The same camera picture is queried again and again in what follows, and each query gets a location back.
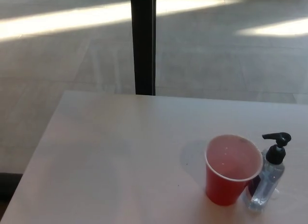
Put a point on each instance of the clear hand soap pump bottle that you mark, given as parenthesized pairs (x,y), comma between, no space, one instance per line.
(264,183)

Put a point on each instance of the red plastic cup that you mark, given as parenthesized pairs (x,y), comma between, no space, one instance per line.
(222,190)

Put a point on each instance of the dark floor mat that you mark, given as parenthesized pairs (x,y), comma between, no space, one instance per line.
(9,185)

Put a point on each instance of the black vertical window post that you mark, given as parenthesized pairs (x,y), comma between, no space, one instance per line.
(144,43)

